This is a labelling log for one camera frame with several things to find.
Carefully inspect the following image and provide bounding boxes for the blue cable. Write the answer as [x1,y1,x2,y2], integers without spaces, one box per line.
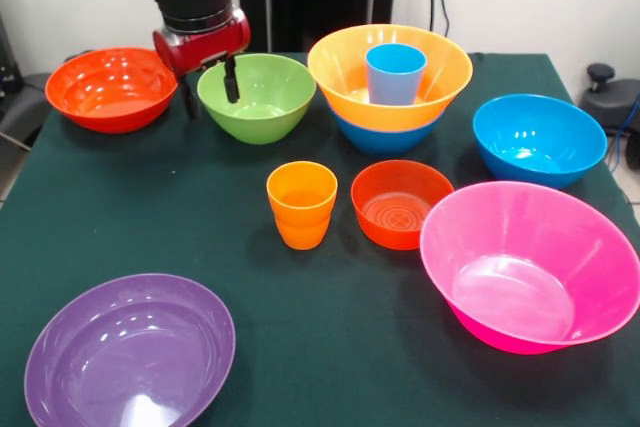
[606,95,640,171]

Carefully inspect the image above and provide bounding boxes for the black equipment box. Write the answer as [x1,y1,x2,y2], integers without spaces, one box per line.
[0,14,22,96]

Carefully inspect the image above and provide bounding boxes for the blue round bowl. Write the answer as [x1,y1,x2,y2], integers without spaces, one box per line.
[472,93,609,190]

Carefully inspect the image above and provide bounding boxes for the green bowl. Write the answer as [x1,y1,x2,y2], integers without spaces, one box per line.
[196,52,318,146]

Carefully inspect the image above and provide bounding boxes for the blue cone-shaped bowl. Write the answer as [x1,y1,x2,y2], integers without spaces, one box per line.
[332,109,444,157]

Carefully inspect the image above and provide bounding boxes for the pink bowl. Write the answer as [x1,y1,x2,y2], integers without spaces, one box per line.
[418,180,640,355]

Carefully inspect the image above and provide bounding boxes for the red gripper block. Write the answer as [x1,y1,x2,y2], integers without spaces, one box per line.
[152,9,251,121]

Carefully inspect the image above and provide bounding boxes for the purple bowl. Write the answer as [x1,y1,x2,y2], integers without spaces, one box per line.
[23,273,237,427]

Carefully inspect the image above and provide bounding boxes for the small red bowl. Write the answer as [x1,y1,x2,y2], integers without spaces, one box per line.
[350,159,455,251]

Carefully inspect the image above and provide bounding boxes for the large red-orange bowl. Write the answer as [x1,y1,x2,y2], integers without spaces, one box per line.
[44,46,180,135]

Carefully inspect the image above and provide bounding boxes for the blue cup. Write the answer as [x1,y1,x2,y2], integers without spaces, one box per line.
[365,43,429,106]

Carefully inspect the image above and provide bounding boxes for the large orange bowl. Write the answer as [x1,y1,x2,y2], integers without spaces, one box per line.
[306,23,474,133]

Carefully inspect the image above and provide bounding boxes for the dark green table cloth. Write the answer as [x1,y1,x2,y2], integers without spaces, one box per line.
[0,50,640,427]

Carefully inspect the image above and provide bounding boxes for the black pedestal foot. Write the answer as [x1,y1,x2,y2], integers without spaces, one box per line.
[0,71,56,158]
[578,63,640,137]

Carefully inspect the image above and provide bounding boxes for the orange cup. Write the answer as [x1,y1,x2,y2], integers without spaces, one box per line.
[274,214,331,251]
[266,160,339,228]

